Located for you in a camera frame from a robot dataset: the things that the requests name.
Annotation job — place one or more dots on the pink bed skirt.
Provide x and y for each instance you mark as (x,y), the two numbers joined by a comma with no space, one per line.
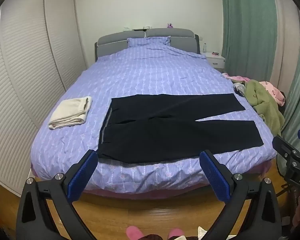
(150,197)

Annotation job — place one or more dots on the cream folded towel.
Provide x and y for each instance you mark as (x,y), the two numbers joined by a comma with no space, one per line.
(70,112)

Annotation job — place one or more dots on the pink slipper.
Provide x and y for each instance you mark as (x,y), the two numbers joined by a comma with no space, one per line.
(134,232)
(174,233)

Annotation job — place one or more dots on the purple floral duvet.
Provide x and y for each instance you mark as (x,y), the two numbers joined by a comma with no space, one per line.
(152,75)

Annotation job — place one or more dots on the grey upholstered headboard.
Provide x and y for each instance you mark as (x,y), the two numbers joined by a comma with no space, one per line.
(165,33)

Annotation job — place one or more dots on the white nightstand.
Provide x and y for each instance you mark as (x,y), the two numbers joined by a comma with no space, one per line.
(215,58)

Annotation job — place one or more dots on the dark flat book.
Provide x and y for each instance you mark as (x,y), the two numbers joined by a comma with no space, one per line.
(139,29)

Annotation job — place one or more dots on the white tissue box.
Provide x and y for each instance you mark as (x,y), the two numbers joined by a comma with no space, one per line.
(147,27)

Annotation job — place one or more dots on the clear plastic bottle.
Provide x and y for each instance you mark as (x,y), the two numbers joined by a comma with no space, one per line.
(204,48)

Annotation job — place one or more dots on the green fleece jacket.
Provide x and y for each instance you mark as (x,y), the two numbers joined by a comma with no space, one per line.
(262,102)

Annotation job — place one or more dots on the beige louvered wardrobe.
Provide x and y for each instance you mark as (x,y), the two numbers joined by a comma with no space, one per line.
(27,67)

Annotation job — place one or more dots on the beige sheer curtain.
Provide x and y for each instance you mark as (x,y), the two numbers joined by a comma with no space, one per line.
(286,30)

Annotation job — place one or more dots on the black and white garment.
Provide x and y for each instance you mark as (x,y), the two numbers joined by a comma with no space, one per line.
(240,87)

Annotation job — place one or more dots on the black pants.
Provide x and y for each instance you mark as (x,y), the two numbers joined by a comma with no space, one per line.
(152,135)

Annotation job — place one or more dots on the purple floral pillow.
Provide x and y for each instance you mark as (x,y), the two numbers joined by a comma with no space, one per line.
(147,41)

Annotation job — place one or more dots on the white cloth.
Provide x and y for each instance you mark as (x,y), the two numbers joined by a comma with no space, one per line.
(202,232)

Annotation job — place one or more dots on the pink floral garment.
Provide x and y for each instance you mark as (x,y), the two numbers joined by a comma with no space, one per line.
(272,92)

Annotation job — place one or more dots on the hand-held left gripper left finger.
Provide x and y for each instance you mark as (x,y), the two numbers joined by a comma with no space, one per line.
(82,175)

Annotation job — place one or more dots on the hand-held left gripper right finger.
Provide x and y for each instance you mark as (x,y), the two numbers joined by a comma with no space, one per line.
(215,177)

